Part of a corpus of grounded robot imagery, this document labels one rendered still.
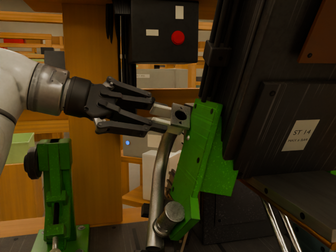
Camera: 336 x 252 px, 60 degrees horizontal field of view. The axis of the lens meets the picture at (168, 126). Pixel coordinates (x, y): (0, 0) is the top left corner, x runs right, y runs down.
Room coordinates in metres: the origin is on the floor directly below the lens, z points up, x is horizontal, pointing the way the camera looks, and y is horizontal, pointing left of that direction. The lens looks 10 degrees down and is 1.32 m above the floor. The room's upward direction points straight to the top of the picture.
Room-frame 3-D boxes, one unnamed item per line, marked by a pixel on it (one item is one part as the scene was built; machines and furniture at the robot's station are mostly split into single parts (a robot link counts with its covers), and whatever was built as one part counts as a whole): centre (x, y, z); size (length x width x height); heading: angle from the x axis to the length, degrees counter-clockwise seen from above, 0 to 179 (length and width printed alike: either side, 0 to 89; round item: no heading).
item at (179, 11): (0.80, 0.02, 1.42); 0.17 x 0.12 x 0.15; 103
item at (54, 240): (0.57, 0.24, 0.96); 0.06 x 0.03 x 0.06; 13
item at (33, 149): (0.64, 0.31, 1.12); 0.07 x 0.03 x 0.08; 13
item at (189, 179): (0.54, -0.08, 1.17); 0.13 x 0.12 x 0.20; 103
